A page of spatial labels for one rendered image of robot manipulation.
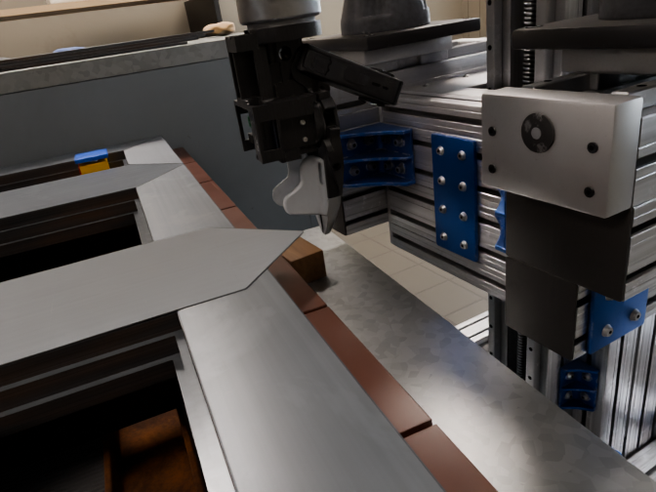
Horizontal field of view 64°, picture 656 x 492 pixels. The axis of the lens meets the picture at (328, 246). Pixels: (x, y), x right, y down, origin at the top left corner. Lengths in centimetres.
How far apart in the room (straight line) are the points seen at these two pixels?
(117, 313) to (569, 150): 40
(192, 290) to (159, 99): 88
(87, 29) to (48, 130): 265
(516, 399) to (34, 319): 48
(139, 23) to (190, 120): 269
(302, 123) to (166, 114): 85
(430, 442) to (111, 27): 376
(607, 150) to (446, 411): 31
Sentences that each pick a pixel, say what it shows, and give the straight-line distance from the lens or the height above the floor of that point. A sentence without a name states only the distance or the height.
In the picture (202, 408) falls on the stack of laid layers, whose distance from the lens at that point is 38.
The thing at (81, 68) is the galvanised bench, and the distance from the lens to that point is 131.
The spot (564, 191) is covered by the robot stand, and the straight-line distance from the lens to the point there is 48.
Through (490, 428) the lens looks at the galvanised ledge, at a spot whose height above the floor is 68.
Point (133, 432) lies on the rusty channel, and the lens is 66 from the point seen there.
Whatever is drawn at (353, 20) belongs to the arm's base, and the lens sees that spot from 92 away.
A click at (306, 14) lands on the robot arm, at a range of 50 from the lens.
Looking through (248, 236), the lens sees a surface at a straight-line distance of 58.
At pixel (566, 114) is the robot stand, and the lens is 47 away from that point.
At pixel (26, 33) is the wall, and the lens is 393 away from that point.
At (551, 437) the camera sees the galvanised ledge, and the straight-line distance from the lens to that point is 58.
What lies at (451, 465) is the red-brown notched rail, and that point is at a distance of 35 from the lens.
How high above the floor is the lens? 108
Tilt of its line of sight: 24 degrees down
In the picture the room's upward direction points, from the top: 8 degrees counter-clockwise
